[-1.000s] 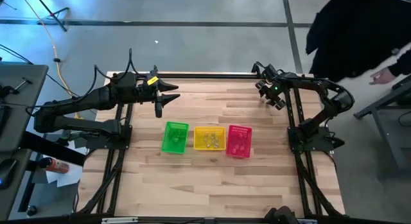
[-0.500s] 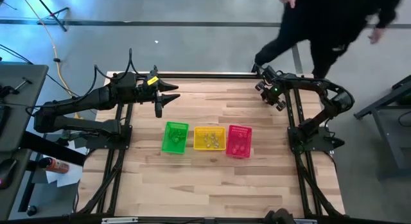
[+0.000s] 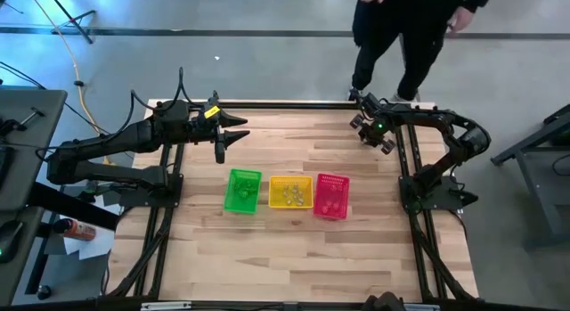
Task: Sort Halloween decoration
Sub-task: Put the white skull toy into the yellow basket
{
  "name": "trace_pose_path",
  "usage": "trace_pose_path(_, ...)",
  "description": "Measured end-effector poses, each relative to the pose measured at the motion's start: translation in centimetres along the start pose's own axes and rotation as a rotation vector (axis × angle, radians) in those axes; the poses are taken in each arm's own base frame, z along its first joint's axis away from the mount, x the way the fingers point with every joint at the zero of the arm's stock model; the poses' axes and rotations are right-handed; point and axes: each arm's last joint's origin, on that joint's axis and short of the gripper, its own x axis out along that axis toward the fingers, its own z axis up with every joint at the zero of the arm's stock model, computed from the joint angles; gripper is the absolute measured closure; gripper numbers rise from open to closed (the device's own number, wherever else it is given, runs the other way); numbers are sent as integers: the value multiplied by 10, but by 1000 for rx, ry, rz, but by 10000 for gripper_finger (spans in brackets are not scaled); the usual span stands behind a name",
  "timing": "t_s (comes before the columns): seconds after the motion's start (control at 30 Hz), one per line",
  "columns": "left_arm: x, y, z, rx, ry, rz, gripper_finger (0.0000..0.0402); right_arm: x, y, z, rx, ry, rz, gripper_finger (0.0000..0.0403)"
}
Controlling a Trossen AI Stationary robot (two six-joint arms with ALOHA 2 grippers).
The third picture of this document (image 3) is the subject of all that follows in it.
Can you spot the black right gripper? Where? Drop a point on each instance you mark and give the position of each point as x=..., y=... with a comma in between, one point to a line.
x=376, y=126

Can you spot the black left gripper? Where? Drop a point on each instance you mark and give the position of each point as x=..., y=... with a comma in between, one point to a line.
x=202, y=128

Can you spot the silver bracket plate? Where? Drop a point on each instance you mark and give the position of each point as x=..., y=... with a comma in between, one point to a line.
x=165, y=306
x=420, y=307

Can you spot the black computer mouse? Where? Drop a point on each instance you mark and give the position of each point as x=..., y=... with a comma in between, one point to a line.
x=10, y=239

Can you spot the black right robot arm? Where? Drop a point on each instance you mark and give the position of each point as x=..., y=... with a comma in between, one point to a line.
x=463, y=139

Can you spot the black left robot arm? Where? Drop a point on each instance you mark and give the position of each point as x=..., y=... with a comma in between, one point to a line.
x=111, y=141

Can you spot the black hand tool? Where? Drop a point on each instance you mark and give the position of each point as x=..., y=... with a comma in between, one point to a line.
x=9, y=124

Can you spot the white paper sheets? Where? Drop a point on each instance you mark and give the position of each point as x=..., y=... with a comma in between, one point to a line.
x=95, y=246

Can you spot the grey side table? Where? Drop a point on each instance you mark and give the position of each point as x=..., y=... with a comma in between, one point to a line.
x=31, y=124

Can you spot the black round knob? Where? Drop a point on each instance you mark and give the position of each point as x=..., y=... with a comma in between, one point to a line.
x=44, y=293

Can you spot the green plastic basket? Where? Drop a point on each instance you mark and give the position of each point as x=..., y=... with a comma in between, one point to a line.
x=233, y=206

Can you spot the yellow plastic basket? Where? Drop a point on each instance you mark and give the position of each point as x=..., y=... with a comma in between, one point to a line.
x=276, y=203

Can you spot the grey metal cart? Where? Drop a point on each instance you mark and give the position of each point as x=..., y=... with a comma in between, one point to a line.
x=539, y=199

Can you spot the person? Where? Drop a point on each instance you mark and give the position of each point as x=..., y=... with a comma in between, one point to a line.
x=414, y=17

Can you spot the black arched frame bracket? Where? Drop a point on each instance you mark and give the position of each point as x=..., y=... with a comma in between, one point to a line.
x=216, y=96
x=355, y=95

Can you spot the yellow label tag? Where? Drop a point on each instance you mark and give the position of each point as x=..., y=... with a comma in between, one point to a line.
x=212, y=112

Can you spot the black tripod stand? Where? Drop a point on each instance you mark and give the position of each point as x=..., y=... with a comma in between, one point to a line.
x=72, y=20

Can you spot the black support beam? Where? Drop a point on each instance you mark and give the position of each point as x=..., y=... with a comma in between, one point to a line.
x=67, y=204

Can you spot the red plastic basket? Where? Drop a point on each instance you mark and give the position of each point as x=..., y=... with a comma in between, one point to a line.
x=343, y=184

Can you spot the orange spray can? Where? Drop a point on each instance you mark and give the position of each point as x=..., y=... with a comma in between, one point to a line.
x=78, y=231

